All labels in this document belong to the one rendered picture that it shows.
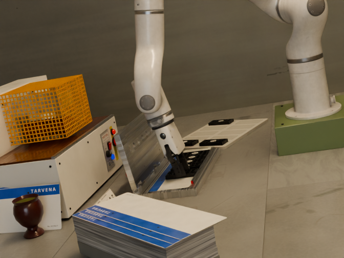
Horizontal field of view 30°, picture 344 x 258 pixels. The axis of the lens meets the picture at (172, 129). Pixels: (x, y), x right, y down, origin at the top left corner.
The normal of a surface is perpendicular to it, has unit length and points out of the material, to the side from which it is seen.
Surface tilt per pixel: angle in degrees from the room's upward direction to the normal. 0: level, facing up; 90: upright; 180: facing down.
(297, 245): 0
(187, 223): 0
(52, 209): 69
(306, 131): 90
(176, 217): 0
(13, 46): 90
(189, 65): 90
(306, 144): 90
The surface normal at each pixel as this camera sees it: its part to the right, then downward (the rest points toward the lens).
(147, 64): -0.07, -0.52
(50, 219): -0.34, -0.11
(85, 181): 0.96, -0.13
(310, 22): 0.29, 0.72
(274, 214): -0.18, -0.96
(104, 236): -0.78, 0.27
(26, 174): -0.22, 0.25
